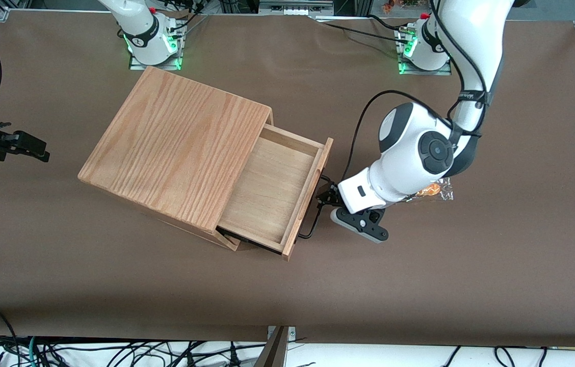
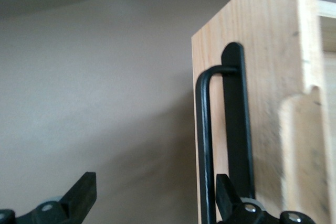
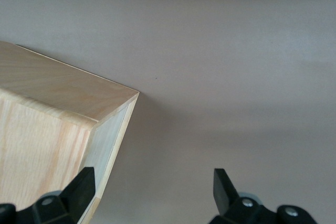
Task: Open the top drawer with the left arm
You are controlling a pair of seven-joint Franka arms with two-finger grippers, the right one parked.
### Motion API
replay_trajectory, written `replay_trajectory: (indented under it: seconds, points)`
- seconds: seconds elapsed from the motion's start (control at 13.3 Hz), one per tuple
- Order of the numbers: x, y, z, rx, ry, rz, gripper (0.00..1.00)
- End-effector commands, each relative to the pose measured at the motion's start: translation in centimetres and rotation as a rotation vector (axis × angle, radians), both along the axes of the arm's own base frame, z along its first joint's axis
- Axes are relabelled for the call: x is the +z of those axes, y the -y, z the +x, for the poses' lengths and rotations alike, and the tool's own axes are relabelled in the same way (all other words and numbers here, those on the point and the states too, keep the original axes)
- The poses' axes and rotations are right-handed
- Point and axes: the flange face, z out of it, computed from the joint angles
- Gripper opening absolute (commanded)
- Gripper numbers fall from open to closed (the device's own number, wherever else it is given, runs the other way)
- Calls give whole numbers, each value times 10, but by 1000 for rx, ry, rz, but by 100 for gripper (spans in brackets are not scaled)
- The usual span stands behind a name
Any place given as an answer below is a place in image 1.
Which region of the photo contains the grey equipment box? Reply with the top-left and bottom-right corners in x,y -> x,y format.
259,0 -> 334,16

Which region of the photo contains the black cable tangle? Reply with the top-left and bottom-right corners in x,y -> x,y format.
0,336 -> 268,367

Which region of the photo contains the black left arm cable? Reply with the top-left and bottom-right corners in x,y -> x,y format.
341,0 -> 489,181

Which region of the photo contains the bread in clear wrapper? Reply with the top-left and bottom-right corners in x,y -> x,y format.
404,177 -> 455,202

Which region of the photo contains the thin black table cable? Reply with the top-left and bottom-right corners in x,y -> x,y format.
313,14 -> 401,42

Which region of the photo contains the black metal drawer handle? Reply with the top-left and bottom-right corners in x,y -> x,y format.
298,175 -> 332,240

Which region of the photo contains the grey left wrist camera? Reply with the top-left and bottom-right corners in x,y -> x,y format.
330,206 -> 389,244

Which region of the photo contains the wooden drawer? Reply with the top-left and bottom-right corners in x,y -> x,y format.
216,122 -> 334,262

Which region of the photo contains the light wooden drawer cabinet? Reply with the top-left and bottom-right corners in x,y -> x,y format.
77,65 -> 274,251

